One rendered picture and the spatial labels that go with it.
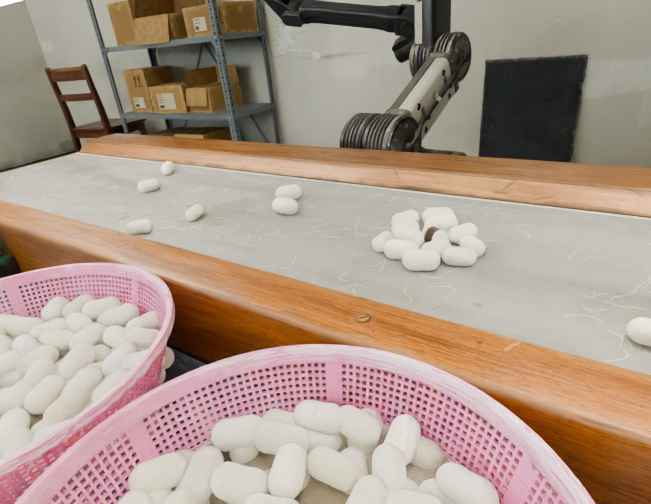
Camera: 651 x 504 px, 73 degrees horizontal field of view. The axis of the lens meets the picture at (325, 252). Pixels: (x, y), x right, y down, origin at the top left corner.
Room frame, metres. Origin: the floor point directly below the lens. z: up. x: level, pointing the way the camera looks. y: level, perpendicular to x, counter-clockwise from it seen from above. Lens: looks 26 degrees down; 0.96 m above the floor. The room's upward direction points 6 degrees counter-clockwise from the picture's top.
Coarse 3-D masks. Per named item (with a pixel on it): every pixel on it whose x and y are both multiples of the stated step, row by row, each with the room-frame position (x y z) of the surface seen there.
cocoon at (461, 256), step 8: (448, 248) 0.38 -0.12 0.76; (456, 248) 0.38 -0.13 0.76; (464, 248) 0.37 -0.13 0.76; (448, 256) 0.37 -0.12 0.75; (456, 256) 0.37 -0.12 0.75; (464, 256) 0.37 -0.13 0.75; (472, 256) 0.37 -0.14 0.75; (448, 264) 0.38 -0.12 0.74; (456, 264) 0.37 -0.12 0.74; (464, 264) 0.37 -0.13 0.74; (472, 264) 0.37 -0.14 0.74
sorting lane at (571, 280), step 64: (0, 192) 0.83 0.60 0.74; (64, 192) 0.79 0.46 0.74; (128, 192) 0.74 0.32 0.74; (192, 192) 0.70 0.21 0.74; (256, 192) 0.67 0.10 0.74; (320, 192) 0.64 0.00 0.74; (384, 192) 0.61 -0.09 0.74; (256, 256) 0.44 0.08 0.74; (320, 256) 0.43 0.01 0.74; (384, 256) 0.41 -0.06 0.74; (512, 256) 0.38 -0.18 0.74; (576, 256) 0.37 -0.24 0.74; (640, 256) 0.36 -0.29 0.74; (448, 320) 0.29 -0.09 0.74; (512, 320) 0.28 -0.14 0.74; (576, 320) 0.27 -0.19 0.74
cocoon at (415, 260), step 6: (408, 252) 0.38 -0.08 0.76; (414, 252) 0.37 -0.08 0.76; (420, 252) 0.37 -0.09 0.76; (426, 252) 0.37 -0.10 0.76; (432, 252) 0.37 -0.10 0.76; (402, 258) 0.38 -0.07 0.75; (408, 258) 0.37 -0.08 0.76; (414, 258) 0.37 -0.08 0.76; (420, 258) 0.37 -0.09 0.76; (426, 258) 0.37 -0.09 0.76; (432, 258) 0.36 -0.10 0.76; (438, 258) 0.37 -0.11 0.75; (408, 264) 0.37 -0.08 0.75; (414, 264) 0.37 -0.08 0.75; (420, 264) 0.36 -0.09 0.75; (426, 264) 0.36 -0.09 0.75; (432, 264) 0.36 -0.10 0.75; (438, 264) 0.37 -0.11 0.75; (414, 270) 0.37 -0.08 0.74; (420, 270) 0.37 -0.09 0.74; (426, 270) 0.37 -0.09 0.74
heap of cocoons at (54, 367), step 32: (0, 320) 0.36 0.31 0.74; (32, 320) 0.35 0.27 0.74; (64, 320) 0.35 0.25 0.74; (96, 320) 0.37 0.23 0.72; (128, 320) 0.35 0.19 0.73; (0, 352) 0.31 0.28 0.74; (32, 352) 0.30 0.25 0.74; (64, 352) 0.32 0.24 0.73; (96, 352) 0.31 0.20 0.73; (128, 352) 0.29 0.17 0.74; (0, 384) 0.28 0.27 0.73; (32, 384) 0.26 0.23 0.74; (64, 384) 0.27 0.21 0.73; (96, 384) 0.27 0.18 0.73; (160, 384) 0.28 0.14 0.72; (0, 416) 0.25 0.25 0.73; (32, 416) 0.25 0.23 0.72; (64, 416) 0.23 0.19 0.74; (0, 448) 0.21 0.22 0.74
